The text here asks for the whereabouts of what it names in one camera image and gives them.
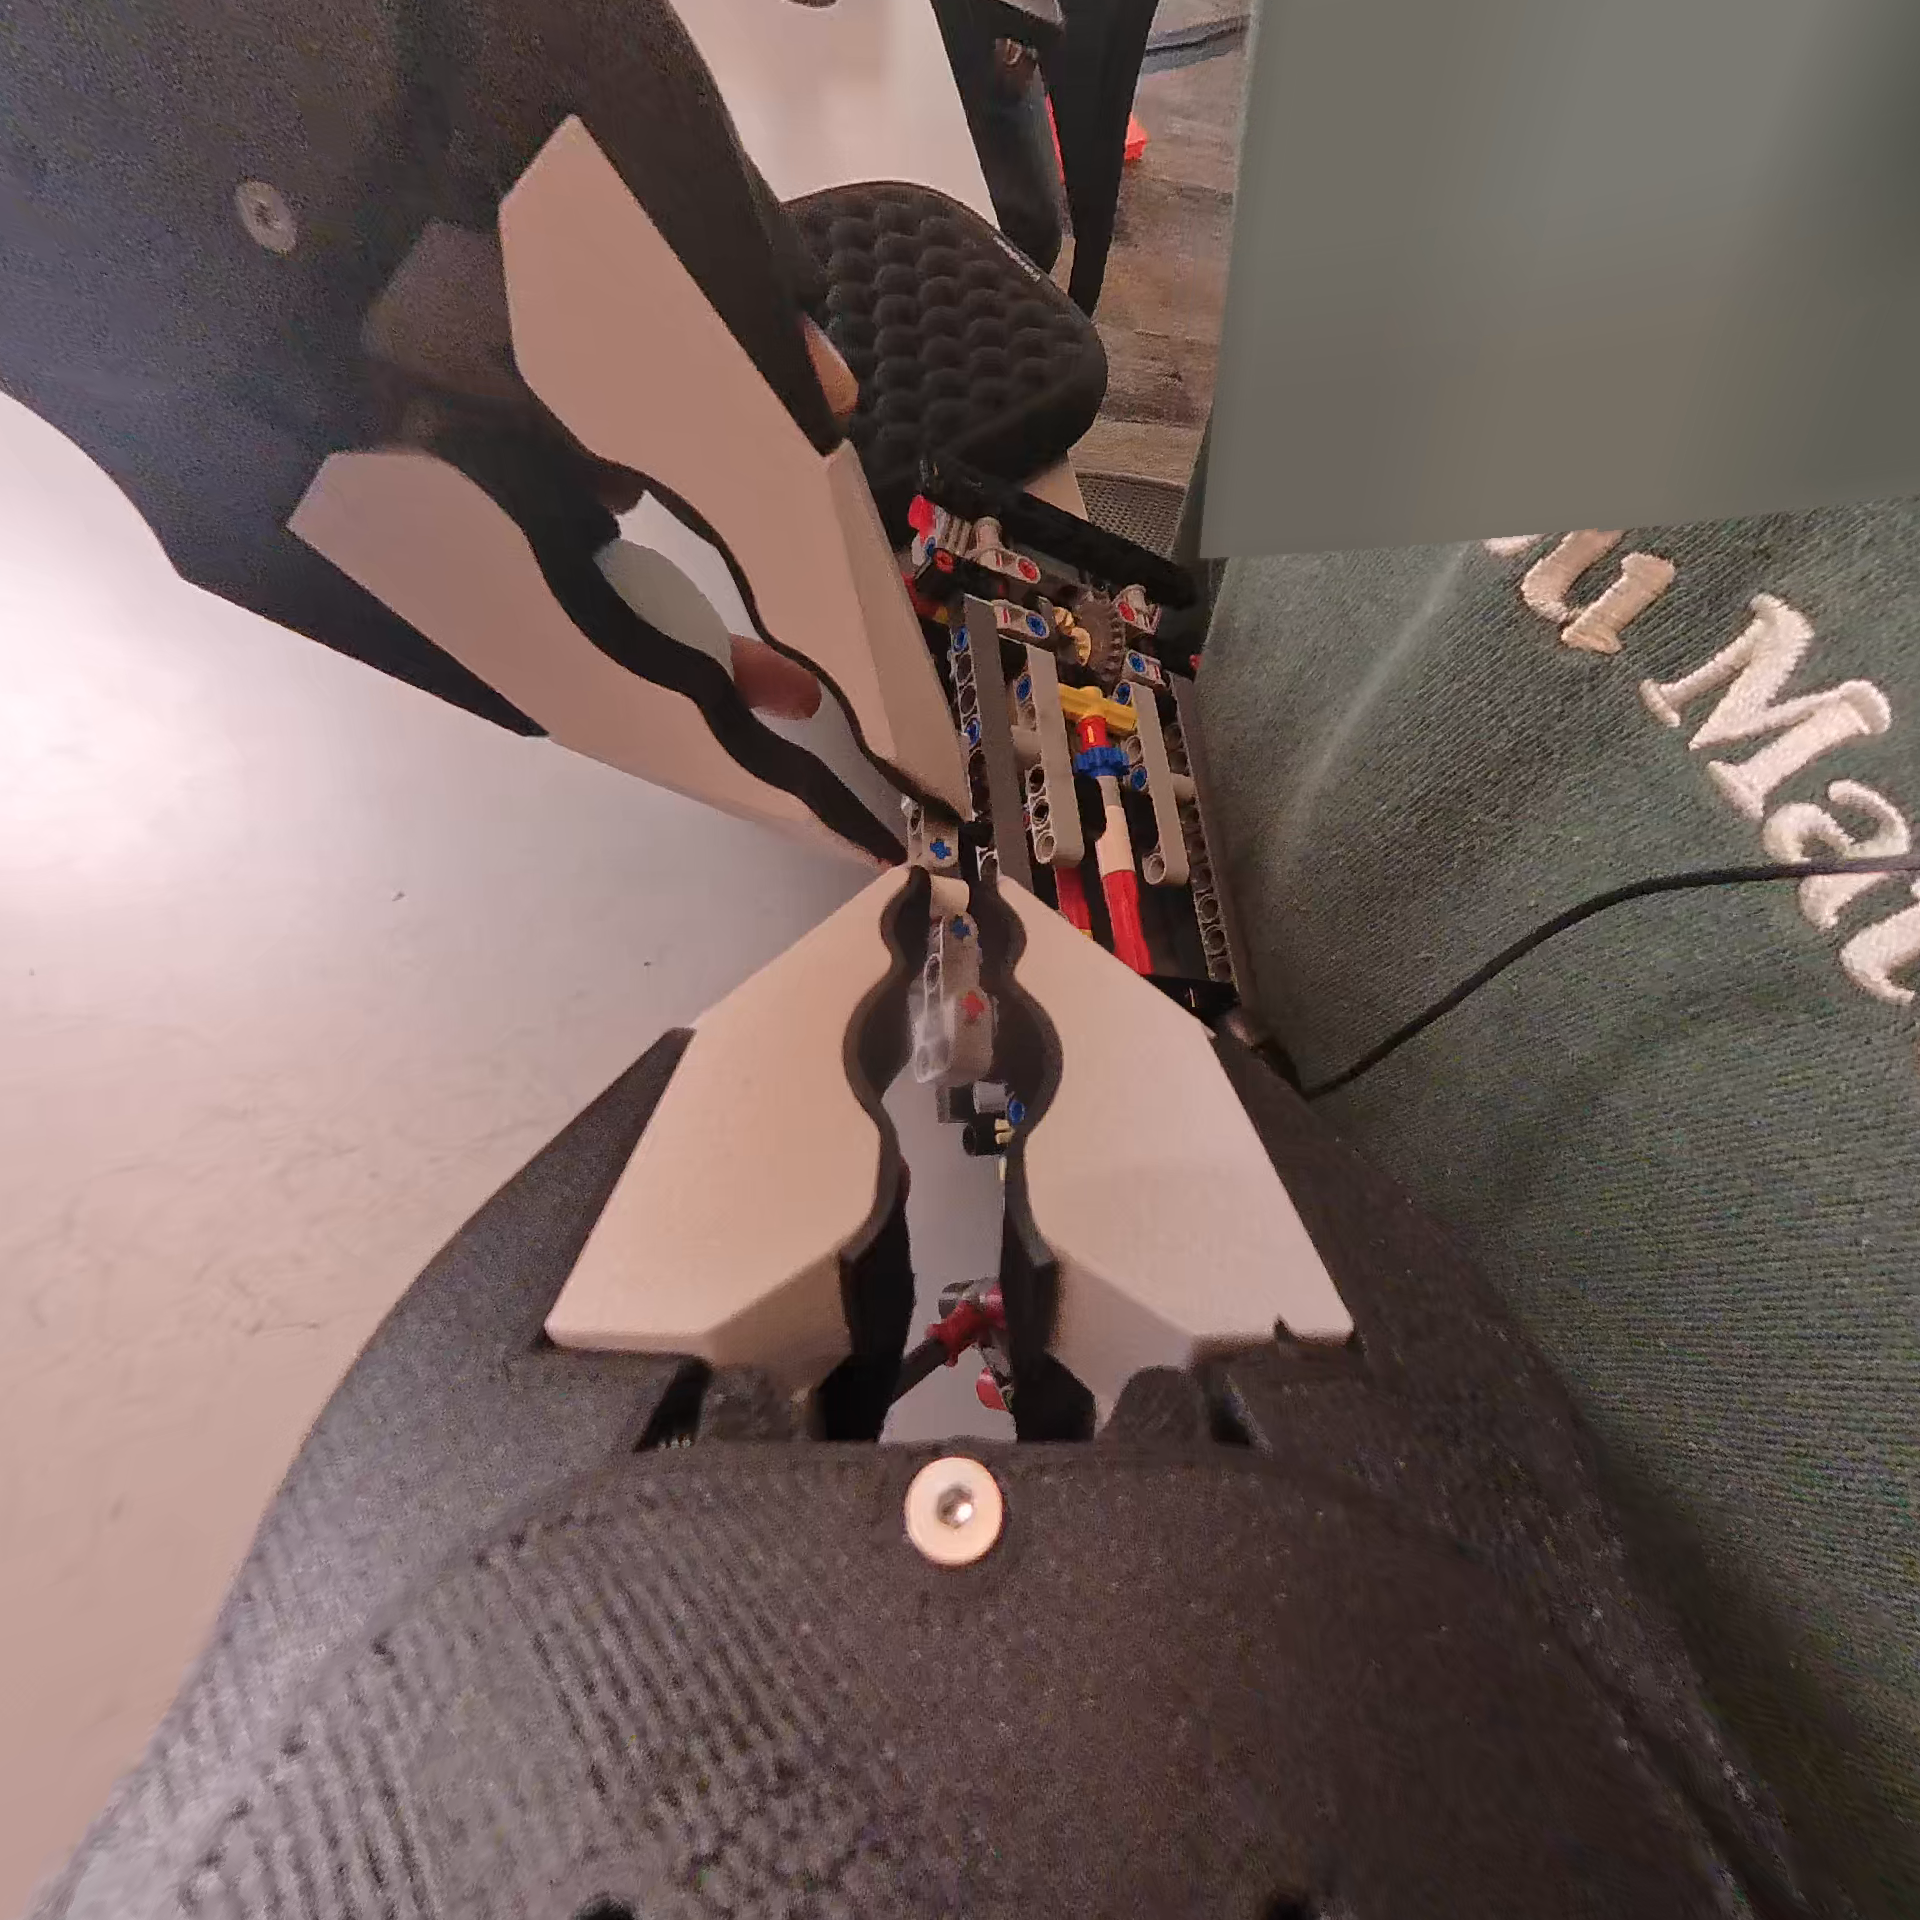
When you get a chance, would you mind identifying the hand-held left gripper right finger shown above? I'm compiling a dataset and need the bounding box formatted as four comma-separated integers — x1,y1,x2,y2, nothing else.
983,873,1356,1425

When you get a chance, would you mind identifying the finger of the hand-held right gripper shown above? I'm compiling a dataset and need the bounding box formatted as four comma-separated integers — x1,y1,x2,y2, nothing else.
497,114,971,817
285,451,906,873

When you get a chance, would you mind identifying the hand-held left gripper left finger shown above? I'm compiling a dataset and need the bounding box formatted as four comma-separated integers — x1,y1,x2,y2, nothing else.
543,871,924,1397

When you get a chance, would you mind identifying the multicoloured lego technic model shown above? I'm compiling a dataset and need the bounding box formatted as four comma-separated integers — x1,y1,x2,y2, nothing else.
895,455,1265,1415

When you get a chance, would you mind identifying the person's right hand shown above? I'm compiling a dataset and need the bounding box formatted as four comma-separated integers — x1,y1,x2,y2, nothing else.
726,321,865,723

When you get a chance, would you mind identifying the black dimpled chair armrest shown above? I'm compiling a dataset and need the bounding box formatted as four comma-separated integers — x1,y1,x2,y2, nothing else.
785,181,1113,500

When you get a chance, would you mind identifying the dark green embroidered sweatshirt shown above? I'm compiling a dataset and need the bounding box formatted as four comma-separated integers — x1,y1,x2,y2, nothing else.
1199,504,1920,1920

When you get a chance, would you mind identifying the grey mesh chair seat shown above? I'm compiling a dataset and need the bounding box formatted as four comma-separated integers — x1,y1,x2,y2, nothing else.
1076,469,1202,560

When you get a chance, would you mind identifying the thin black cable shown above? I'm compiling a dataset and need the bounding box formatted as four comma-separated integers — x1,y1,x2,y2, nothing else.
1223,856,1920,1105

